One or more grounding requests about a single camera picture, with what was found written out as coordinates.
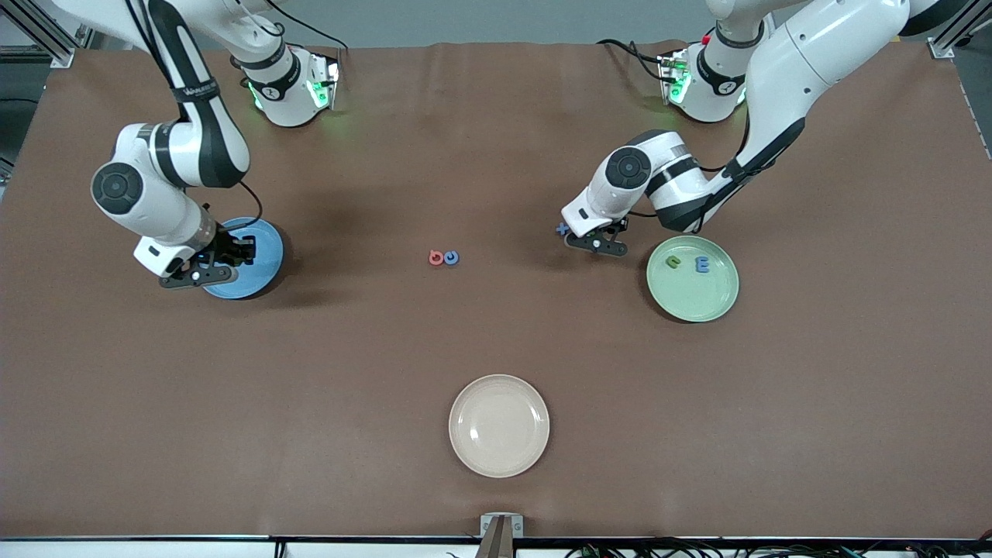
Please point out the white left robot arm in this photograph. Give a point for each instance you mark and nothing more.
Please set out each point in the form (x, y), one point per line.
(806, 54)

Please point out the pink foam letter Q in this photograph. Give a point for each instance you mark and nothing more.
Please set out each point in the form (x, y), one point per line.
(432, 258)

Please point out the brown table cover sheet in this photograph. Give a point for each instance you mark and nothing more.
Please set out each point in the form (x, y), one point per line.
(496, 155)

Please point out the aluminium frame post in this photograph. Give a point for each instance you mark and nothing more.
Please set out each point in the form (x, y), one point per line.
(46, 50)
(942, 46)

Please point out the beige plate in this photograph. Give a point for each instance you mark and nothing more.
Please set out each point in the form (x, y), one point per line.
(499, 426)

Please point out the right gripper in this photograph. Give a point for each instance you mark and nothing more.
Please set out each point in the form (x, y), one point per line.
(222, 251)

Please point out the blue plate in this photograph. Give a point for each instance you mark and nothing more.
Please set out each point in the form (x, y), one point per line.
(263, 271)

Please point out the blue foam letter m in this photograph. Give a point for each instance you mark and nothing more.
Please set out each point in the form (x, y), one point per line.
(702, 265)

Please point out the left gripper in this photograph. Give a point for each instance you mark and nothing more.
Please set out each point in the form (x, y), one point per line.
(611, 229)

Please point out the green plate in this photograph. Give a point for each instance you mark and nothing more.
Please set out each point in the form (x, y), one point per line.
(692, 298)

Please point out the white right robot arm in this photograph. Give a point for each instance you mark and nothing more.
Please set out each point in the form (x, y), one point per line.
(201, 147)

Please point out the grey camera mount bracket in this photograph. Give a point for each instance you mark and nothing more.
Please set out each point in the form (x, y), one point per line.
(501, 535)

